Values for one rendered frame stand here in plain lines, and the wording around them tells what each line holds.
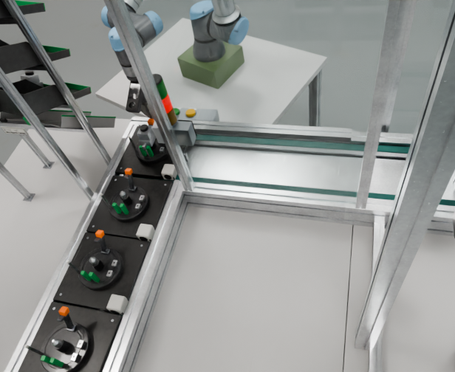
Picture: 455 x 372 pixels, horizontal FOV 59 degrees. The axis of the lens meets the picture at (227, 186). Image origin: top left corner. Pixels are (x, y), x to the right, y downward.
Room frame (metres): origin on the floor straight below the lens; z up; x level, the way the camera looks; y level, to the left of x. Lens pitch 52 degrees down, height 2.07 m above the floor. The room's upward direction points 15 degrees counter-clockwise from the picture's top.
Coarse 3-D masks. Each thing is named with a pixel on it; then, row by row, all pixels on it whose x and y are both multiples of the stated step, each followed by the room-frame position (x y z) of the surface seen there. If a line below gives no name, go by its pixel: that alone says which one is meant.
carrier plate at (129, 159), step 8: (136, 128) 1.25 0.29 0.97; (136, 136) 1.21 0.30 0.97; (136, 144) 1.17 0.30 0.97; (128, 152) 1.14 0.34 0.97; (120, 160) 1.10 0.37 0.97; (128, 160) 1.09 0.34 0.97; (136, 160) 1.08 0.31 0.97; (168, 160) 1.04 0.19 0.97; (120, 168) 1.06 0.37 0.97; (136, 168) 1.04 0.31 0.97; (144, 168) 1.03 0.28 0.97; (152, 168) 1.02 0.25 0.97; (160, 168) 1.01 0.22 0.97; (136, 176) 1.02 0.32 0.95; (144, 176) 1.00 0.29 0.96; (152, 176) 0.99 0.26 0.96; (160, 176) 0.97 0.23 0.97; (176, 176) 0.96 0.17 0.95
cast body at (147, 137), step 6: (144, 126) 1.11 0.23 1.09; (150, 126) 1.12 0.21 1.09; (138, 132) 1.10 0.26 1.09; (144, 132) 1.09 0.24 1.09; (150, 132) 1.10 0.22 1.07; (144, 138) 1.09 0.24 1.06; (150, 138) 1.08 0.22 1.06; (144, 144) 1.08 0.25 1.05; (150, 144) 1.07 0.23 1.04; (144, 150) 1.07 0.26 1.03
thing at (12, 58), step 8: (0, 40) 1.25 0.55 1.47; (0, 48) 1.10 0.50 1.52; (8, 48) 1.12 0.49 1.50; (16, 48) 1.13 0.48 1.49; (24, 48) 1.15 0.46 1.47; (48, 48) 1.32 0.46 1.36; (56, 48) 1.29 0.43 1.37; (64, 48) 1.28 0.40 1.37; (0, 56) 1.09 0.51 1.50; (8, 56) 1.10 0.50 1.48; (16, 56) 1.12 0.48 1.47; (24, 56) 1.14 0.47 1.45; (32, 56) 1.16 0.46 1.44; (56, 56) 1.22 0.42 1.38; (64, 56) 1.24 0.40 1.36; (0, 64) 1.08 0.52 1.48; (8, 64) 1.09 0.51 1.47; (16, 64) 1.11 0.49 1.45; (24, 64) 1.13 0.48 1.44; (32, 64) 1.15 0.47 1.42; (40, 64) 1.16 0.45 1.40; (8, 72) 1.08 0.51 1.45
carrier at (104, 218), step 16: (112, 176) 1.03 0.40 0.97; (112, 192) 0.96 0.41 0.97; (128, 192) 0.92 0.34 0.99; (144, 192) 0.90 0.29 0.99; (160, 192) 0.90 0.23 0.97; (112, 208) 0.87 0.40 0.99; (128, 208) 0.85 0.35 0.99; (144, 208) 0.84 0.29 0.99; (160, 208) 0.83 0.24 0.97; (96, 224) 0.84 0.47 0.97; (112, 224) 0.82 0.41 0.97; (128, 224) 0.80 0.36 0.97; (144, 224) 0.77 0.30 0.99; (144, 240) 0.73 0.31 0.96
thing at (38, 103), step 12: (24, 84) 1.23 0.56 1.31; (36, 84) 1.26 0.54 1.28; (72, 84) 1.31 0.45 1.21; (0, 96) 1.13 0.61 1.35; (24, 96) 1.08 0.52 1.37; (36, 96) 1.10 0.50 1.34; (48, 96) 1.13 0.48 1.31; (60, 96) 1.16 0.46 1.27; (0, 108) 1.13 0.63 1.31; (12, 108) 1.10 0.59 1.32; (36, 108) 1.08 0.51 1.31; (48, 108) 1.11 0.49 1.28
